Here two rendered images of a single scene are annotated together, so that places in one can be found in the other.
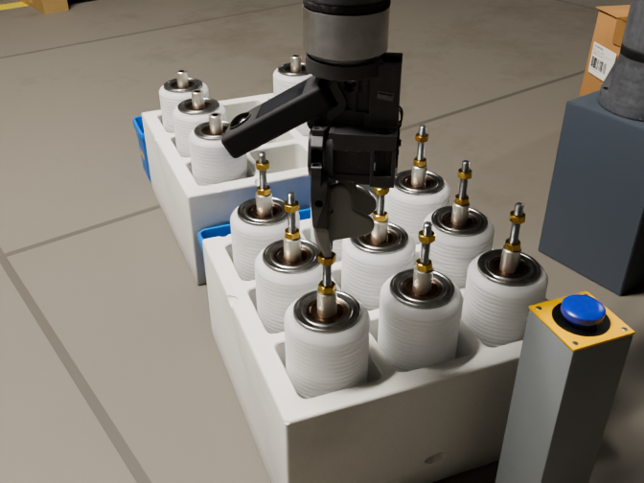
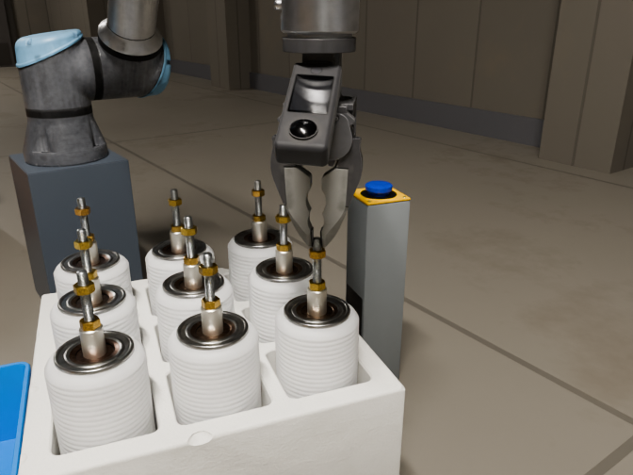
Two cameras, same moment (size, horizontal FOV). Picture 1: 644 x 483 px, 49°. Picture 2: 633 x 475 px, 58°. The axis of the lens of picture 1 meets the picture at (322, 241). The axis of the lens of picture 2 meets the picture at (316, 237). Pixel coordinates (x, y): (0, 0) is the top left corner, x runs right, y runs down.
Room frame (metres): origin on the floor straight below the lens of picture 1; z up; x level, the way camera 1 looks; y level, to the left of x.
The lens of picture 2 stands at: (0.63, 0.57, 0.57)
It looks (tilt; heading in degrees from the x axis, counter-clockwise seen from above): 22 degrees down; 270
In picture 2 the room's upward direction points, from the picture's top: straight up
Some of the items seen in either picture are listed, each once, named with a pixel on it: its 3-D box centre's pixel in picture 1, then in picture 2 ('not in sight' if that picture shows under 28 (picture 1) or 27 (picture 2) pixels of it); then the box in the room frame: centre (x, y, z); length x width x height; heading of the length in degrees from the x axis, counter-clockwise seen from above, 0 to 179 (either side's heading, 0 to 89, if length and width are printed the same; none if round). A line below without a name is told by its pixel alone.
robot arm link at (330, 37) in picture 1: (346, 30); (316, 14); (0.63, -0.02, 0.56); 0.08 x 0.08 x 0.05
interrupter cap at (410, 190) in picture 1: (418, 182); (90, 261); (0.93, -0.14, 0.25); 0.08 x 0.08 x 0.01
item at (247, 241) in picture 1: (267, 266); (106, 426); (0.85, 0.08, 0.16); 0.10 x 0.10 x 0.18
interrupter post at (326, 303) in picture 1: (327, 302); (316, 301); (0.63, -0.01, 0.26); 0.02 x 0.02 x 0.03
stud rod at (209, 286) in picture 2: (291, 220); (209, 286); (0.74, 0.04, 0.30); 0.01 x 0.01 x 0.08
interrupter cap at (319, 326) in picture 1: (327, 310); (316, 311); (0.63, -0.01, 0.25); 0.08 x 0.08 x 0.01
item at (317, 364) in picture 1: (327, 372); (316, 378); (0.63, -0.01, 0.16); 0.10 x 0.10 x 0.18
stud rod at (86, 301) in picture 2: (263, 178); (87, 306); (0.85, 0.08, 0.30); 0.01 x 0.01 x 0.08
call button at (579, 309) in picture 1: (582, 313); (378, 189); (0.54, -0.25, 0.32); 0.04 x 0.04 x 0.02
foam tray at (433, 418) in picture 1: (374, 334); (202, 392); (0.78, -0.07, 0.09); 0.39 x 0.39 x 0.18; 21
